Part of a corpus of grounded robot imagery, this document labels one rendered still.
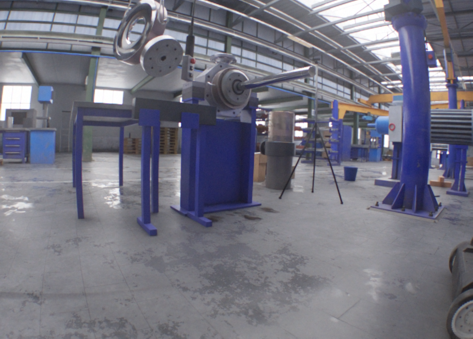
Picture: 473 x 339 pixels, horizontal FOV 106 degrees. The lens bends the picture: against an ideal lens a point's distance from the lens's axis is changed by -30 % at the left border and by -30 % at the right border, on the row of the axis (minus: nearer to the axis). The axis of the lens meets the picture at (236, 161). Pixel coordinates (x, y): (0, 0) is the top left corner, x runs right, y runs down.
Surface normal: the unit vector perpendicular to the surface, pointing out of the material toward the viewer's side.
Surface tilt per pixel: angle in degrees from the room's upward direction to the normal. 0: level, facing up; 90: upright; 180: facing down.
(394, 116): 90
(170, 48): 131
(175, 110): 90
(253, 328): 0
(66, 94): 90
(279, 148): 90
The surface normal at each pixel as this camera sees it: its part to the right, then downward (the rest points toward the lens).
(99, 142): 0.59, 0.08
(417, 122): -0.64, 0.02
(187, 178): -0.79, 0.00
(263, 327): 0.04, -1.00
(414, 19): -0.33, 0.66
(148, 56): 0.58, 0.71
